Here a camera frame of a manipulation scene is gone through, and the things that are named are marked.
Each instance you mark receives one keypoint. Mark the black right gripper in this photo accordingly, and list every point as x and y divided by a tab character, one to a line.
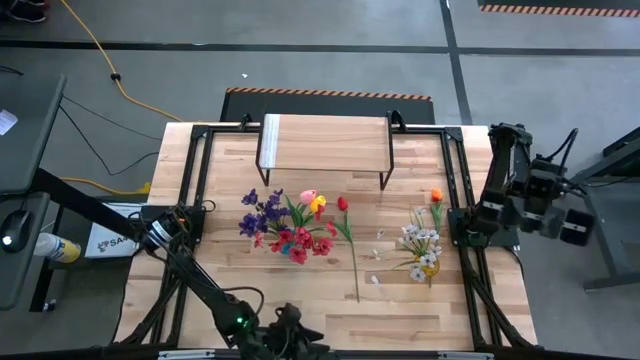
542	182

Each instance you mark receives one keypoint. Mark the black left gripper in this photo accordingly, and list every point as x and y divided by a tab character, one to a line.
286	330

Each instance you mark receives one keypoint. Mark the blue cut glass vase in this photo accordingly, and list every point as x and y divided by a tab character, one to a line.
286	249

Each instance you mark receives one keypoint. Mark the red artificial flower bunch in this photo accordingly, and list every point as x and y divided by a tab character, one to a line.
300	237

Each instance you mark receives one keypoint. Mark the yellow cut glass vase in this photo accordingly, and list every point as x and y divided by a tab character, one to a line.
432	270

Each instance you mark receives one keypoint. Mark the white artificial flower bunch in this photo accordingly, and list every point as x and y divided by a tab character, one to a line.
422	235

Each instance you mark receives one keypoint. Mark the purple artificial flower bunch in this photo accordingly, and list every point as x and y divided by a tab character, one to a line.
272	212

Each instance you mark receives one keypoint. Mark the yellow artificial tulip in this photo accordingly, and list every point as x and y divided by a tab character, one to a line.
318	203

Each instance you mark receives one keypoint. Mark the red artificial tulip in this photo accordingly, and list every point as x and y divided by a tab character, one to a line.
342	203

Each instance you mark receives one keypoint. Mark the pink artificial tulip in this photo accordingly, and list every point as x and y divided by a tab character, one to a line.
308	196

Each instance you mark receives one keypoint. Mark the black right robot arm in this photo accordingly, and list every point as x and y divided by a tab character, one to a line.
500	175

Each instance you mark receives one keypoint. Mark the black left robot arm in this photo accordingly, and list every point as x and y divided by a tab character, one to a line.
210	295

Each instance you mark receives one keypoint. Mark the wooden shelf with black legs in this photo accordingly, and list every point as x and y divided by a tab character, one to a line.
330	142

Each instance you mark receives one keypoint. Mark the grey metal cart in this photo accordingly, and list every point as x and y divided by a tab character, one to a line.
617	262

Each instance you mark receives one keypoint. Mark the orange artificial tulip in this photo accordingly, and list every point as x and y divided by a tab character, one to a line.
437	195

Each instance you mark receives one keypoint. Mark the black mat with striped edge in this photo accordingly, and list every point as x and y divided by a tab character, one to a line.
560	6
325	107

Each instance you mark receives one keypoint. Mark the white printed box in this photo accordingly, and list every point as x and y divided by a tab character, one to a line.
107	245

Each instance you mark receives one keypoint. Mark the white and yellow bottle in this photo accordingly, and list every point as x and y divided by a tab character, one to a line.
55	247

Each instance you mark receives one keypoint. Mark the grey mouse tray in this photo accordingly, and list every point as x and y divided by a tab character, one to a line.
25	280

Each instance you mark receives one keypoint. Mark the black computer mouse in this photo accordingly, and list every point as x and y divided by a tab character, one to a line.
17	230

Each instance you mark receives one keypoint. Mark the grey desk top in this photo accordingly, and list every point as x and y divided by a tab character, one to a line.
30	150

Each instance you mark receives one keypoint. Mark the white paper note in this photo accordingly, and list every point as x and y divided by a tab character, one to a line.
7	122

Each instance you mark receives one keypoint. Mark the person's foot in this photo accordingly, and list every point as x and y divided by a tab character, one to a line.
27	12

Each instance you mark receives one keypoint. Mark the silver metal bracket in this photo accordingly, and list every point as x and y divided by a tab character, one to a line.
185	355
465	356

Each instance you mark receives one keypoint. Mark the black aluminium table frame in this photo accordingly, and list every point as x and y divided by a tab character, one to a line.
198	132

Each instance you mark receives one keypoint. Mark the black desk frame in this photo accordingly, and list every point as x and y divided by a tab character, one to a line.
75	200

